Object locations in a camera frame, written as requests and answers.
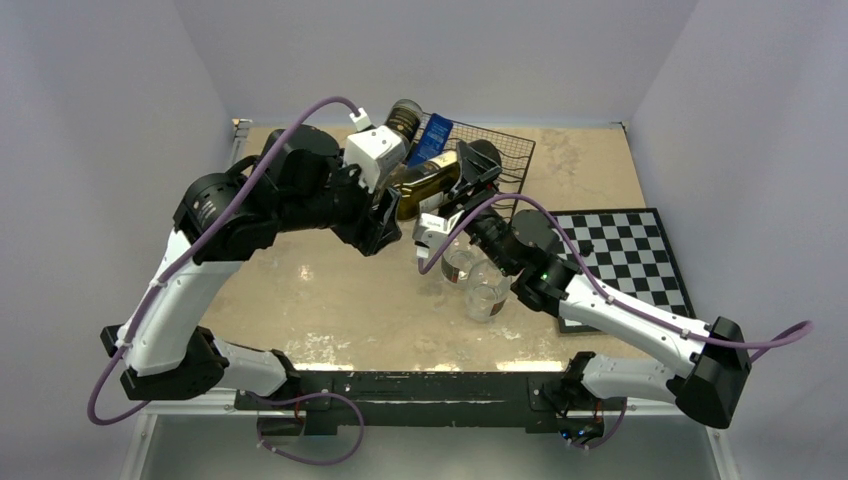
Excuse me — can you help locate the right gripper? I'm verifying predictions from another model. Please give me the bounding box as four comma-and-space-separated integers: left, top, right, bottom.
436, 141, 517, 276

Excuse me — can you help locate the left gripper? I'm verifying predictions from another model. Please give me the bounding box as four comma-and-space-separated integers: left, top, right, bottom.
276, 148, 402, 255

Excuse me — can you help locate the black wire wine rack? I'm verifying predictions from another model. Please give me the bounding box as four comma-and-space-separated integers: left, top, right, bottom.
444, 120, 536, 193

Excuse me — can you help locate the blue square glass bottle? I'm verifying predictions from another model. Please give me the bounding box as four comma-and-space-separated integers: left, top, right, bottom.
406, 113, 454, 167

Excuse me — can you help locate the dark brown glass bottle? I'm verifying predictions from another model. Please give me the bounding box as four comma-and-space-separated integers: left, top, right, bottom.
390, 144, 460, 222

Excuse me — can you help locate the clear bottle silver cap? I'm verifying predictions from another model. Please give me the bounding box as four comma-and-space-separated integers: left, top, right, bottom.
440, 239, 484, 290

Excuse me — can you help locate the clear glass bottle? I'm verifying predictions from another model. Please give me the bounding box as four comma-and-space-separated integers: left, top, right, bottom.
384, 98, 423, 158

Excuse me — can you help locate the clear bottle white cap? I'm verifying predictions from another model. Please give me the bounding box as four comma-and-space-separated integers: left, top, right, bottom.
465, 260, 511, 323

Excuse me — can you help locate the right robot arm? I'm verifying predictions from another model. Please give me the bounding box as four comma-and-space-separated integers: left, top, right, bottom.
440, 141, 752, 429

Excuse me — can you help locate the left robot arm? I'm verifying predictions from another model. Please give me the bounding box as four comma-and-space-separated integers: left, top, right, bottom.
101, 124, 413, 409

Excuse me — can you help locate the black chess piece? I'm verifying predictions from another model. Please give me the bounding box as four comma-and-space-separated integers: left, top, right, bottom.
579, 241, 594, 257

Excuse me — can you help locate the black white chessboard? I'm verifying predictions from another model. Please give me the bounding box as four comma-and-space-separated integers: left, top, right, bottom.
553, 208, 696, 318

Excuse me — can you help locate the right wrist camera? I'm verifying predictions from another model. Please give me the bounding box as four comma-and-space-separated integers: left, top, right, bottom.
412, 211, 463, 260

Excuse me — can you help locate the black mounting base plate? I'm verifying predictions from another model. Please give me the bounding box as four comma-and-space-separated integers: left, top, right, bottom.
234, 371, 624, 435

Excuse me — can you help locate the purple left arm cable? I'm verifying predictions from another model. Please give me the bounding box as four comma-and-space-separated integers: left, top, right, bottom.
87, 96, 366, 427

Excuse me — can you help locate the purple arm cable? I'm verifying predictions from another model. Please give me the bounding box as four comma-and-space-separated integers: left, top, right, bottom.
87, 96, 366, 427
417, 193, 815, 362

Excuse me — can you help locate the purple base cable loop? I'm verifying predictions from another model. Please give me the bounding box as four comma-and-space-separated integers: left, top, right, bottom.
256, 384, 370, 466

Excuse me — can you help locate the aluminium table frame rail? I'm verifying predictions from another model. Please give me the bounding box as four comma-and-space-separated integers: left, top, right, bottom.
101, 121, 752, 449

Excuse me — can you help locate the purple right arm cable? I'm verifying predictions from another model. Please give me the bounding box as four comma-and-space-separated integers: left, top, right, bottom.
417, 193, 815, 362

